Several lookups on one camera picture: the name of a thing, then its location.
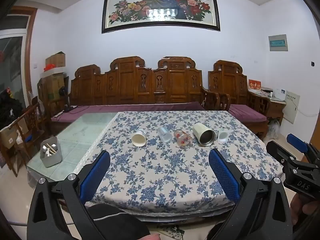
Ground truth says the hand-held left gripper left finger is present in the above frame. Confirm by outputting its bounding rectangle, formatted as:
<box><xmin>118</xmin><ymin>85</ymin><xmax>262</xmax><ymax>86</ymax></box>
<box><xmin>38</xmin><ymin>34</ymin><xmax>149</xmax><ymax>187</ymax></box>
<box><xmin>27</xmin><ymin>150</ymin><xmax>111</xmax><ymax>240</ymax></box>

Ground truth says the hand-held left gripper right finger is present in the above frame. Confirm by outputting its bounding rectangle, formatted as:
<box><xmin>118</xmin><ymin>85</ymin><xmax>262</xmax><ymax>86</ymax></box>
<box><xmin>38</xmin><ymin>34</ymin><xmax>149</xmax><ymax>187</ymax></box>
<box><xmin>208</xmin><ymin>148</ymin><xmax>293</xmax><ymax>240</ymax></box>

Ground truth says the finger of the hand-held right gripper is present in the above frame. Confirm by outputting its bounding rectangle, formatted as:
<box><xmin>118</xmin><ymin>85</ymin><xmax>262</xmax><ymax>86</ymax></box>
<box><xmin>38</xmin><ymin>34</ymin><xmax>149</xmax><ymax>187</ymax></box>
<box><xmin>266</xmin><ymin>141</ymin><xmax>302</xmax><ymax>167</ymax></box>
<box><xmin>286</xmin><ymin>133</ymin><xmax>320</xmax><ymax>161</ymax></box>

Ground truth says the small white plastic cup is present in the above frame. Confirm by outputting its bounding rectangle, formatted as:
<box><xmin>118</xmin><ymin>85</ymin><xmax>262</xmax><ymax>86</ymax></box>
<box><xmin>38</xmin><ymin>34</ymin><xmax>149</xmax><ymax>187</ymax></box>
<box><xmin>217</xmin><ymin>129</ymin><xmax>229</xmax><ymax>144</ymax></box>

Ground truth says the cream steel tumbler cup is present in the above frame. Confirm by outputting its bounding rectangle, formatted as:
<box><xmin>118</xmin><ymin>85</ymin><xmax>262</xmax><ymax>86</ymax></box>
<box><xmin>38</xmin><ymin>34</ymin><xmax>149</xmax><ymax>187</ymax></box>
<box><xmin>192</xmin><ymin>122</ymin><xmax>216</xmax><ymax>147</ymax></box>

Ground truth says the clear glass cup red print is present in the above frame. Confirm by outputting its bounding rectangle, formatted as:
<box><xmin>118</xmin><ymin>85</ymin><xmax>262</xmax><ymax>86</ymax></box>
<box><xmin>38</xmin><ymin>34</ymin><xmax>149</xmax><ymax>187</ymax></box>
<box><xmin>173</xmin><ymin>129</ymin><xmax>193</xmax><ymax>149</ymax></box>

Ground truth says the cream paper cup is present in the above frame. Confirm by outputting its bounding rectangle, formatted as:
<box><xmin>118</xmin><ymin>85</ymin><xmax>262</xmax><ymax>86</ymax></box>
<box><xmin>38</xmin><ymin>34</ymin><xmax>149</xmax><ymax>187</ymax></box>
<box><xmin>131</xmin><ymin>129</ymin><xmax>148</xmax><ymax>148</ymax></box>

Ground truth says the clear plastic cup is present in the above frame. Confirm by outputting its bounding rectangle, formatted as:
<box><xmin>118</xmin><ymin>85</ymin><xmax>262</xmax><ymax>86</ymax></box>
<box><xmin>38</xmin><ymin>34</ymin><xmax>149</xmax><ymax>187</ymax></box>
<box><xmin>157</xmin><ymin>127</ymin><xmax>173</xmax><ymax>143</ymax></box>

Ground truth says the person's right hand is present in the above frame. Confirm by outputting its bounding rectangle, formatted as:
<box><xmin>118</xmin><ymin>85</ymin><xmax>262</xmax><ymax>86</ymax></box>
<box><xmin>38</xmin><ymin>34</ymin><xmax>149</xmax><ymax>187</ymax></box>
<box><xmin>291</xmin><ymin>194</ymin><xmax>312</xmax><ymax>232</ymax></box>

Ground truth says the clear plastic bag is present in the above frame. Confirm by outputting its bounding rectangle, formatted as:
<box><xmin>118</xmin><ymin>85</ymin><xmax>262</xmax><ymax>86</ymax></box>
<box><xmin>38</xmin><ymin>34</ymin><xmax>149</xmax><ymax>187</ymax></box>
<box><xmin>265</xmin><ymin>119</ymin><xmax>281</xmax><ymax>141</ymax></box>

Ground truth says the white electrical box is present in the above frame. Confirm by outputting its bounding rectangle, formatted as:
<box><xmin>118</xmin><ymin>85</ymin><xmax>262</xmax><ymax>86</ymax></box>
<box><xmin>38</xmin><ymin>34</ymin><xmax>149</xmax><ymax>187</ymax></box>
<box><xmin>282</xmin><ymin>90</ymin><xmax>301</xmax><ymax>125</ymax></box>

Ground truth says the wooden side table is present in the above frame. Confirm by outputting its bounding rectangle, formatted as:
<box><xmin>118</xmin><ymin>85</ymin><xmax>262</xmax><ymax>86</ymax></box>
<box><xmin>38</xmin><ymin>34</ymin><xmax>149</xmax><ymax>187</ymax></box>
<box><xmin>247</xmin><ymin>89</ymin><xmax>286</xmax><ymax>127</ymax></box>

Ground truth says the grey utensil container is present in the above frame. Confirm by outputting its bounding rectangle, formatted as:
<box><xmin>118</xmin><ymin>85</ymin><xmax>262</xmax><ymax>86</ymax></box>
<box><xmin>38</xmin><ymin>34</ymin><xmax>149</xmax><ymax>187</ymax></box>
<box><xmin>40</xmin><ymin>137</ymin><xmax>63</xmax><ymax>168</ymax></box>

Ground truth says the short purple seat cushion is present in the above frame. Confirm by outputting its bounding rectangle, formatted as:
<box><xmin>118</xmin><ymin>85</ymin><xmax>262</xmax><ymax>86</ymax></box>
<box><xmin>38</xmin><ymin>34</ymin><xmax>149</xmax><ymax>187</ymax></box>
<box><xmin>228</xmin><ymin>104</ymin><xmax>268</xmax><ymax>122</ymax></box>

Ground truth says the white desktop device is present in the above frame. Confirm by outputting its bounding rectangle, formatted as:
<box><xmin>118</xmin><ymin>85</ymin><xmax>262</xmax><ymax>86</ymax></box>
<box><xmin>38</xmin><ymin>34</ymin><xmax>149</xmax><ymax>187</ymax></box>
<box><xmin>274</xmin><ymin>88</ymin><xmax>287</xmax><ymax>101</ymax></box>

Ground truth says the blue floral tablecloth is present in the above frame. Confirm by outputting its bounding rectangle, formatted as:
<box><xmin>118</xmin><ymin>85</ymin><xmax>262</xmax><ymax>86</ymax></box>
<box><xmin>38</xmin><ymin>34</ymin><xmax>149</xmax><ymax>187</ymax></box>
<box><xmin>72</xmin><ymin>110</ymin><xmax>284</xmax><ymax>214</ymax></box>

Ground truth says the red box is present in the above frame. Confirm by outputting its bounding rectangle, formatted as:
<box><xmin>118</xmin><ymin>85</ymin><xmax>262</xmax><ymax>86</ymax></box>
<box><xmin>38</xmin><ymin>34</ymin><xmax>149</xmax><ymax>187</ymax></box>
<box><xmin>248</xmin><ymin>79</ymin><xmax>262</xmax><ymax>91</ymax></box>

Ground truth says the long purple seat cushion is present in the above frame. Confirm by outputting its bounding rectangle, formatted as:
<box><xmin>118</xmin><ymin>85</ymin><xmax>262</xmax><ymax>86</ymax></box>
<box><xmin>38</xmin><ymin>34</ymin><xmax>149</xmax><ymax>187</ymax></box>
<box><xmin>51</xmin><ymin>102</ymin><xmax>206</xmax><ymax>123</ymax></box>

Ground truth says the white power strip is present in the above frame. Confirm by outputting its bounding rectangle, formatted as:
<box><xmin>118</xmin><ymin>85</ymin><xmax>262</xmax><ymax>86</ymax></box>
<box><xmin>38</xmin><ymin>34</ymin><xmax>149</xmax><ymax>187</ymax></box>
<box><xmin>159</xmin><ymin>226</ymin><xmax>186</xmax><ymax>240</ymax></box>

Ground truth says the wooden chair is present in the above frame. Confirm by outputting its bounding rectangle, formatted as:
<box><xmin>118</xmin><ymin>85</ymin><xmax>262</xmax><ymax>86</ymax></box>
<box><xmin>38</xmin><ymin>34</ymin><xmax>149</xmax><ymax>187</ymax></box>
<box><xmin>7</xmin><ymin>96</ymin><xmax>48</xmax><ymax>178</ymax></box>

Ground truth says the carved wooden armchair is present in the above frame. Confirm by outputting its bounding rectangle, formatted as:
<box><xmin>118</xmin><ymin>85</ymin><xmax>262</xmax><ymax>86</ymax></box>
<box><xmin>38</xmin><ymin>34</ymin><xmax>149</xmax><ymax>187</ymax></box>
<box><xmin>208</xmin><ymin>60</ymin><xmax>272</xmax><ymax>141</ymax></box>

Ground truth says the black fan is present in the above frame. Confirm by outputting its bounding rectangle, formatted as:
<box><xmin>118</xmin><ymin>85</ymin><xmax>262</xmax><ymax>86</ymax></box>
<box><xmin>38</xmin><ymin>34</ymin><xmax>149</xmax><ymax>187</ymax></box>
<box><xmin>58</xmin><ymin>86</ymin><xmax>74</xmax><ymax>112</ymax></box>

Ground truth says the open cardboard box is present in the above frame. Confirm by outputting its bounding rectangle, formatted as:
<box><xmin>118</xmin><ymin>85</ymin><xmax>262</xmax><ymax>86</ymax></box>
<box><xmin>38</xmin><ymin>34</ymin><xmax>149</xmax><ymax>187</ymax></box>
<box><xmin>0</xmin><ymin>126</ymin><xmax>20</xmax><ymax>150</ymax></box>

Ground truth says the large cardboard box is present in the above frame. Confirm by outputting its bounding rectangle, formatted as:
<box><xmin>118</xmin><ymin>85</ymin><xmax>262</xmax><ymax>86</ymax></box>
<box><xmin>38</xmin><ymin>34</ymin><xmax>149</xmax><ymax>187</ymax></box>
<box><xmin>37</xmin><ymin>72</ymin><xmax>70</xmax><ymax>107</ymax></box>

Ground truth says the carved wooden sofa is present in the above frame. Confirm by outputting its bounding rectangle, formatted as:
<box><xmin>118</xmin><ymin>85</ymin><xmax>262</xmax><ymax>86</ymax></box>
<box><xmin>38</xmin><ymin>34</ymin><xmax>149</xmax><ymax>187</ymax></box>
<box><xmin>51</xmin><ymin>56</ymin><xmax>221</xmax><ymax>136</ymax></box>

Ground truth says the small cardboard box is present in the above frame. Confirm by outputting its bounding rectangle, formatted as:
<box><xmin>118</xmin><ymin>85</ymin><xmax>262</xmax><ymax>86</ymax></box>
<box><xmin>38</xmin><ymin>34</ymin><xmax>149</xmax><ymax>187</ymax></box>
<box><xmin>45</xmin><ymin>52</ymin><xmax>66</xmax><ymax>69</ymax></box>

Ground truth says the framed peacock painting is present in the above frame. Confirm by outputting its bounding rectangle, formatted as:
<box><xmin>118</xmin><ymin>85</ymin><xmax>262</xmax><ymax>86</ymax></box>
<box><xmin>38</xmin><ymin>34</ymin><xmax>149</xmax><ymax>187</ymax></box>
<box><xmin>101</xmin><ymin>0</ymin><xmax>221</xmax><ymax>34</ymax></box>

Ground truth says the grey wall panel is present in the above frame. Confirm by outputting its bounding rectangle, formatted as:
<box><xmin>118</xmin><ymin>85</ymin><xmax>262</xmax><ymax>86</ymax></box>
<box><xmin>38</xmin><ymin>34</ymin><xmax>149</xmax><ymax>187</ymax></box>
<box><xmin>268</xmin><ymin>34</ymin><xmax>288</xmax><ymax>52</ymax></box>

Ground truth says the wooden door frame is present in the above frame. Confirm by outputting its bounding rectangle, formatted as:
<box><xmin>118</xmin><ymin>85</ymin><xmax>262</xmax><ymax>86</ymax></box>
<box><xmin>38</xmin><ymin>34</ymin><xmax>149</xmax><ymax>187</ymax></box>
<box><xmin>10</xmin><ymin>6</ymin><xmax>38</xmax><ymax>105</ymax></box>

